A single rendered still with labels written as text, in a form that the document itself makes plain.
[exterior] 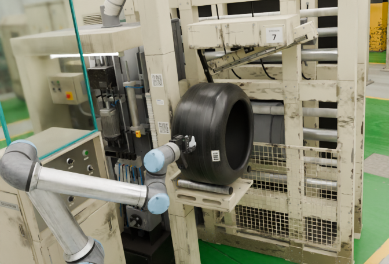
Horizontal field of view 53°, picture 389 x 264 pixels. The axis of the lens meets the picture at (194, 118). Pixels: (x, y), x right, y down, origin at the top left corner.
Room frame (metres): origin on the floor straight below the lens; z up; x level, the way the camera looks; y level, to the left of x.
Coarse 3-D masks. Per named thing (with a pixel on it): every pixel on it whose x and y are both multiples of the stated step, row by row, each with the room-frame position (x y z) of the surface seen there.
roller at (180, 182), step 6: (180, 180) 2.09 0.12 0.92; (186, 180) 2.07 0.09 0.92; (186, 186) 2.05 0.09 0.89; (192, 186) 2.03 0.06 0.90; (198, 186) 2.01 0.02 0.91; (204, 186) 1.99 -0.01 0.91; (210, 186) 1.98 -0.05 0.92; (216, 186) 1.96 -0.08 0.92; (222, 186) 1.95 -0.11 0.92; (228, 186) 1.94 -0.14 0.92; (216, 192) 1.96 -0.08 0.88; (222, 192) 1.93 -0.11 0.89; (228, 192) 1.92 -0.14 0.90
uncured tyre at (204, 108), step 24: (192, 96) 2.03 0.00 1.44; (216, 96) 1.97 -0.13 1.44; (240, 96) 2.09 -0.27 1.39; (192, 120) 1.91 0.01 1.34; (216, 120) 1.87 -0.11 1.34; (240, 120) 2.33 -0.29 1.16; (216, 144) 1.83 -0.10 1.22; (240, 144) 2.28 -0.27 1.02; (192, 168) 1.90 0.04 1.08; (216, 168) 1.84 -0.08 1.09; (240, 168) 2.03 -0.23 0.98
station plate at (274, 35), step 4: (268, 28) 2.12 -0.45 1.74; (272, 28) 2.11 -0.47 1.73; (276, 28) 2.10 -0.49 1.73; (280, 28) 2.09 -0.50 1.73; (268, 32) 2.13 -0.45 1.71; (272, 32) 2.11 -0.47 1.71; (276, 32) 2.10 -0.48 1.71; (280, 32) 2.09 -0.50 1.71; (268, 36) 2.13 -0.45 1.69; (272, 36) 2.11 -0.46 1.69; (276, 36) 2.10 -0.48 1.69; (280, 36) 2.09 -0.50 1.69; (268, 40) 2.13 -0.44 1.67; (272, 40) 2.11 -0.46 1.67; (276, 40) 2.10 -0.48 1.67; (280, 40) 2.09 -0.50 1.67
